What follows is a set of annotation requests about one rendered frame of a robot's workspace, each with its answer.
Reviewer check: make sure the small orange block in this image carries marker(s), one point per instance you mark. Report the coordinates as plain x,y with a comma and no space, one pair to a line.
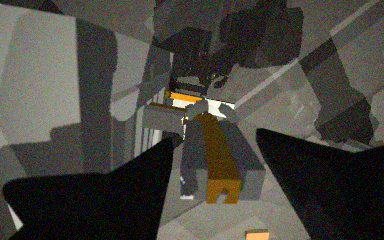
257,234

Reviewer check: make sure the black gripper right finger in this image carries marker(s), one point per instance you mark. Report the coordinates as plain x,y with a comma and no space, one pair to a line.
337,194

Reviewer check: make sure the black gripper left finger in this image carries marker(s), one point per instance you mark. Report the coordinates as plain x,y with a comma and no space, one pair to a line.
127,202

